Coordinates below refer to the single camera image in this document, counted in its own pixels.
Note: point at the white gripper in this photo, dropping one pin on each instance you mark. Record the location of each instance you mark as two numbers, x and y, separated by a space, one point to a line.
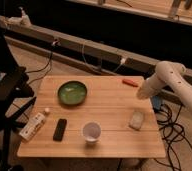
150 87

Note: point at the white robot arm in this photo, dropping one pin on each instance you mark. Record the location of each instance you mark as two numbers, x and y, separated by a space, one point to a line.
168 74

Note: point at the blue object under table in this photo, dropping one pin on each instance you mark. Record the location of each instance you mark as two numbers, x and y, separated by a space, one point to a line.
156 103

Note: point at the long wooden beam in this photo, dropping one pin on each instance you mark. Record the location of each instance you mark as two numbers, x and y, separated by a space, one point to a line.
85 47

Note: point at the pale sponge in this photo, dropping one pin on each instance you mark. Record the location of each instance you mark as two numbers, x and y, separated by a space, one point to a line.
136 120

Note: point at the wooden table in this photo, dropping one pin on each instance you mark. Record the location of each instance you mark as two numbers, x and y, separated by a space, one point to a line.
110 123

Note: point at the green bowl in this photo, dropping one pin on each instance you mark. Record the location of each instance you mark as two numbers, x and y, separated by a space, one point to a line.
72 93

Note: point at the black remote control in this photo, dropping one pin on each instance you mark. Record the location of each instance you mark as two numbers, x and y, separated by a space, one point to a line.
59 130

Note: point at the black chair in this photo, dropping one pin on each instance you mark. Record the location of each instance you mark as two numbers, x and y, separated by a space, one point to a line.
15 97

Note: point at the white object on beam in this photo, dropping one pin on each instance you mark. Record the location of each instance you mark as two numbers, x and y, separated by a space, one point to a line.
22 20

